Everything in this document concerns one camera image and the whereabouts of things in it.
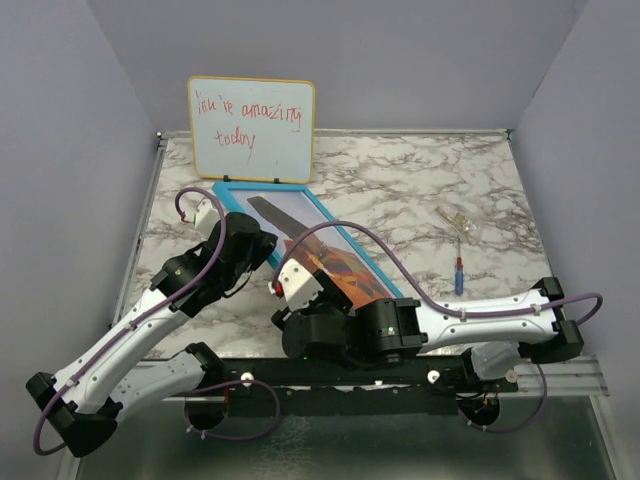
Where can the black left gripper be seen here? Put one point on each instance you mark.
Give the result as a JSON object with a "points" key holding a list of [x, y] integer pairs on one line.
{"points": [[264, 248]]}

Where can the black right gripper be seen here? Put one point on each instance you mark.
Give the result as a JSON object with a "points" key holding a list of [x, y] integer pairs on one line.
{"points": [[331, 295]]}

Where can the blue picture frame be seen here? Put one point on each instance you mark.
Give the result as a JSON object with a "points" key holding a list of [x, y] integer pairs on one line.
{"points": [[287, 211]]}

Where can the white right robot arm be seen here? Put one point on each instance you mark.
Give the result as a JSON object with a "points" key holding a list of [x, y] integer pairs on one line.
{"points": [[498, 334]]}

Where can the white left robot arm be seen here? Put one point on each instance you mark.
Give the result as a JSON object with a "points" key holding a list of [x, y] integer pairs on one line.
{"points": [[87, 400]]}

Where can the black whiteboard stand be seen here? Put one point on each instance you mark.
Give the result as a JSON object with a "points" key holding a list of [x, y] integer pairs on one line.
{"points": [[231, 179]]}

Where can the white dry-erase board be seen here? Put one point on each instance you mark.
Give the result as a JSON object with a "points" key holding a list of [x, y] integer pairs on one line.
{"points": [[252, 127]]}

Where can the blue red screwdriver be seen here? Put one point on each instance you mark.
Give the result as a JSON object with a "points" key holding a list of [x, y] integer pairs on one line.
{"points": [[458, 270]]}

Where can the clear bag of hardware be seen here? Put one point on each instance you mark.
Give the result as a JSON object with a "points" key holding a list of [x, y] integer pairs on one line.
{"points": [[460, 223]]}

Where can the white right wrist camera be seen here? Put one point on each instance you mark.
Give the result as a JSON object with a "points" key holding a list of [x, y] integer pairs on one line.
{"points": [[298, 285]]}

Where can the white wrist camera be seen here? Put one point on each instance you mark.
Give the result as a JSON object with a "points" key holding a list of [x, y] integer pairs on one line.
{"points": [[206, 216], [298, 285]]}

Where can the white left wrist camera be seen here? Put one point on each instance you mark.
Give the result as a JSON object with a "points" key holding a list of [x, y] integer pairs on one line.
{"points": [[206, 216]]}

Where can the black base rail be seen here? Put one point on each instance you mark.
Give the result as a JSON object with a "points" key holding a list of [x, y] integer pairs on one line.
{"points": [[256, 387]]}

